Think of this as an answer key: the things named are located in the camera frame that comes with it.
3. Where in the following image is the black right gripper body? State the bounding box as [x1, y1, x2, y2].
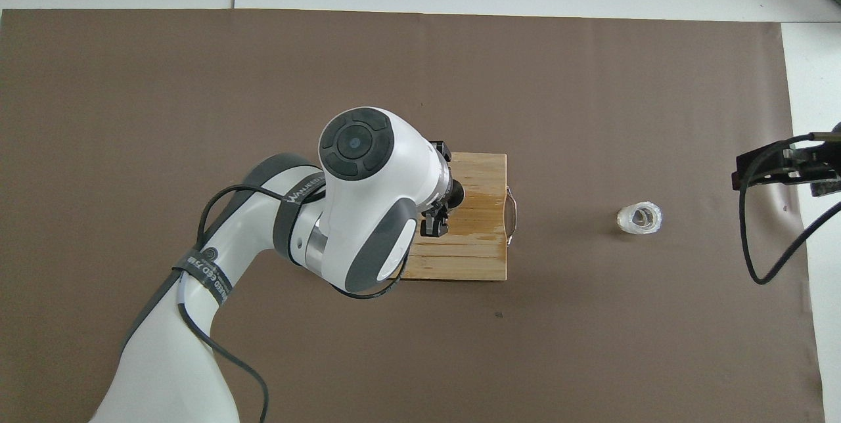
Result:
[798, 141, 841, 197]

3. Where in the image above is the small clear glass cup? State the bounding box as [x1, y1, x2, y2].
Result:
[616, 201, 663, 235]

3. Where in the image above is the wooden cutting board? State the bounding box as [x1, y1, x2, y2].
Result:
[393, 152, 518, 281]

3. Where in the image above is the brown paper table mat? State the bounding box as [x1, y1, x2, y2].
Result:
[0, 8, 825, 423]

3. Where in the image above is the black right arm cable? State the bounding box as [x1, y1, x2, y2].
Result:
[739, 131, 841, 284]

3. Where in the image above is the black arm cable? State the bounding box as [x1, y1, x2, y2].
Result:
[739, 131, 841, 284]
[174, 183, 421, 423]

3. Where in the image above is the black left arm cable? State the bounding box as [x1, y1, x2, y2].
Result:
[174, 183, 421, 423]

